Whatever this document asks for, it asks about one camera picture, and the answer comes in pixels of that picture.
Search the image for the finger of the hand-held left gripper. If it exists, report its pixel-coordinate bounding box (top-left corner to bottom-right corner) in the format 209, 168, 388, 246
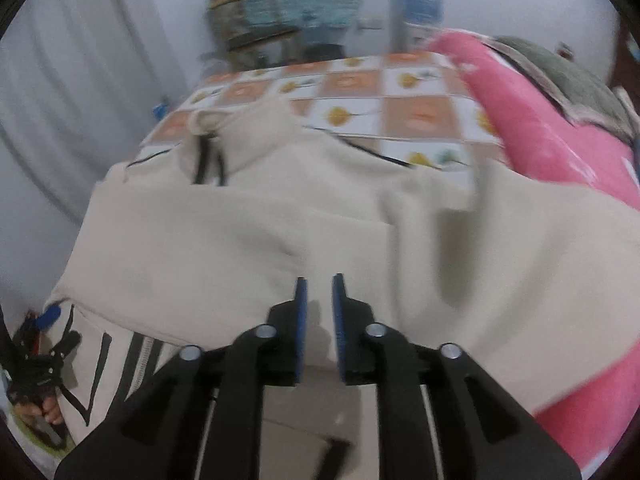
49, 331, 82, 362
22, 305, 63, 335

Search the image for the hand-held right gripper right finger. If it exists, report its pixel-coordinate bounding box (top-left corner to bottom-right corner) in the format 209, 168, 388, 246
331, 273, 584, 480

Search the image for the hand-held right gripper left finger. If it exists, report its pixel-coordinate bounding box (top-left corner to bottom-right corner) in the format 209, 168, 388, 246
52, 276, 308, 480

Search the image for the cream zip-neck sweatshirt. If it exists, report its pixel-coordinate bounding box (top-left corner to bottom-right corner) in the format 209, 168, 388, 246
44, 94, 640, 480

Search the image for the person's left hand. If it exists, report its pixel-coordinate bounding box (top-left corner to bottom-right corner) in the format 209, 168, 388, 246
31, 396, 65, 426

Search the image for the green printed bed cloth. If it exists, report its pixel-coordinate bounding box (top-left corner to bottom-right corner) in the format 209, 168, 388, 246
2, 400, 78, 473

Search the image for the fruit print checked bed sheet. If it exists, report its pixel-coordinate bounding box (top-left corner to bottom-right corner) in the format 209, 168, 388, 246
134, 52, 507, 173

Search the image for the white curtain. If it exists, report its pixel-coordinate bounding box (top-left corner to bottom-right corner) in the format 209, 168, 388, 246
0, 0, 213, 223

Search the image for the pink floral blanket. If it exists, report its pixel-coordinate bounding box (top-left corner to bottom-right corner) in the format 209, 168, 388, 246
425, 30, 640, 477

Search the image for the wooden chair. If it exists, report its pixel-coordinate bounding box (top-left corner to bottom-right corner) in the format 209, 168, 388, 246
206, 0, 302, 63

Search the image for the grey-green fuzzy blanket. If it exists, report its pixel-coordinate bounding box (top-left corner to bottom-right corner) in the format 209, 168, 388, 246
486, 35, 640, 143

